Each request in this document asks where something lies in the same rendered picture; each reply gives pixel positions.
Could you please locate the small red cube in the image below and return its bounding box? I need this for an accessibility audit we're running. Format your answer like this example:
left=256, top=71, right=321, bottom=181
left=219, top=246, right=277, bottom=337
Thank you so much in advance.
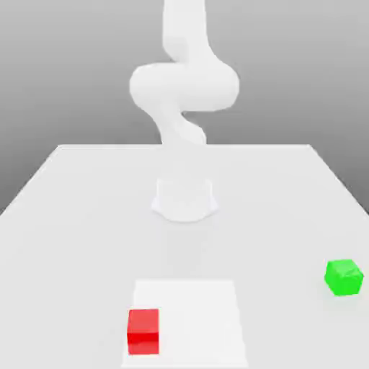
left=126, top=308, right=160, bottom=356

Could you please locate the small green cube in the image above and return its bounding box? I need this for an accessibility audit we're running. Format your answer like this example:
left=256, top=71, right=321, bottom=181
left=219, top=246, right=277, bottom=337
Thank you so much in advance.
left=324, top=258, right=365, bottom=297

